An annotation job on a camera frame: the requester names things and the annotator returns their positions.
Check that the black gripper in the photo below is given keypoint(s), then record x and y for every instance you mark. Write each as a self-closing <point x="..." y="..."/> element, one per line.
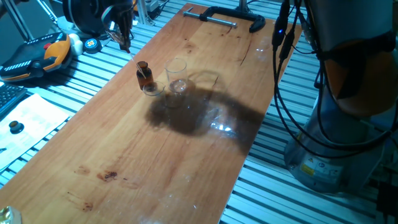
<point x="119" y="11"/>

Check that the glass dropper red bulb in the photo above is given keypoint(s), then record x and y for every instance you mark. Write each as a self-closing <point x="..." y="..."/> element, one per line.
<point x="136" y="65"/>

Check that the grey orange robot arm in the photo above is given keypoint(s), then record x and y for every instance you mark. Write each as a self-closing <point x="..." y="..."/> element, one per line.
<point x="342" y="18"/>

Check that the aluminium upright profile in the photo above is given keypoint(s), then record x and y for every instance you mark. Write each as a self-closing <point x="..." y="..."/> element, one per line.
<point x="143" y="12"/>

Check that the black filament spool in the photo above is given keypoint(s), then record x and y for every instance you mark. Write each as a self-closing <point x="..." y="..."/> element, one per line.
<point x="84" y="15"/>

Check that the brown glass bottle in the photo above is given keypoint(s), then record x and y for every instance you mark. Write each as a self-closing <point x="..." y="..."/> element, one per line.
<point x="144" y="79"/>

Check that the small clear glass beaker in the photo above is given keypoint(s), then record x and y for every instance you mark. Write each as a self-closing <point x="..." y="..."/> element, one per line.
<point x="154" y="91"/>

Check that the tall clear glass beaker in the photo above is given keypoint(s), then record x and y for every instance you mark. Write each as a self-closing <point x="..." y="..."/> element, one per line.
<point x="176" y="77"/>

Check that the black orange teach pendant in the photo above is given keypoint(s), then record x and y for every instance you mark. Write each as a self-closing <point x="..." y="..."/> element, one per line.
<point x="28" y="59"/>

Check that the black C-clamp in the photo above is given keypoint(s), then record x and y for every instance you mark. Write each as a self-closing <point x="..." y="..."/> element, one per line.
<point x="230" y="12"/>

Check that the wooden board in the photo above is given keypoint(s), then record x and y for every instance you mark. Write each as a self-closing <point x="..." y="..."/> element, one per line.
<point x="124" y="140"/>

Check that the white printed paper sheet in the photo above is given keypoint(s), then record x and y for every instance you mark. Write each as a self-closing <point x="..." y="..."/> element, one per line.
<point x="34" y="124"/>

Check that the black keyboard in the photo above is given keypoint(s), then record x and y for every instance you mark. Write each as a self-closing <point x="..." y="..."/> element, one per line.
<point x="11" y="99"/>

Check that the black bottle cap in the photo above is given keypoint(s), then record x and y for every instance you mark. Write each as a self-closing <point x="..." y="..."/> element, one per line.
<point x="16" y="127"/>

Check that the grey metal frame rod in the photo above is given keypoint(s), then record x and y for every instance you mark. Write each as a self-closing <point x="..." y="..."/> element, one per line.
<point x="20" y="20"/>
<point x="46" y="11"/>

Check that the tan slanted frame post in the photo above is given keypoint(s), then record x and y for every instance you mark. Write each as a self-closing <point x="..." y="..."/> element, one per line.
<point x="244" y="6"/>

